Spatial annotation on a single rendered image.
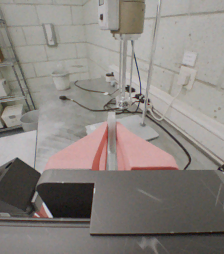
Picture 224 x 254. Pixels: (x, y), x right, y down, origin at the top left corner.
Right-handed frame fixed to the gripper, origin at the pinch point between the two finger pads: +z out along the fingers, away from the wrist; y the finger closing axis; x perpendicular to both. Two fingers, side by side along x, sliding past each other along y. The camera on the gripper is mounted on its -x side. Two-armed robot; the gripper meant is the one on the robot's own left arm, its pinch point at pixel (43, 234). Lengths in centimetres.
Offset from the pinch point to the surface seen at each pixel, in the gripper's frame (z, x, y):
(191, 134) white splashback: 32, -35, 38
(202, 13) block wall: -5, -56, 55
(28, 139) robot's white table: -3.2, 28.3, 38.5
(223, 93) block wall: 18, -49, 38
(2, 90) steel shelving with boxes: -38, 134, 168
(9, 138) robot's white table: -8, 36, 39
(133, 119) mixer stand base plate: 21, -14, 53
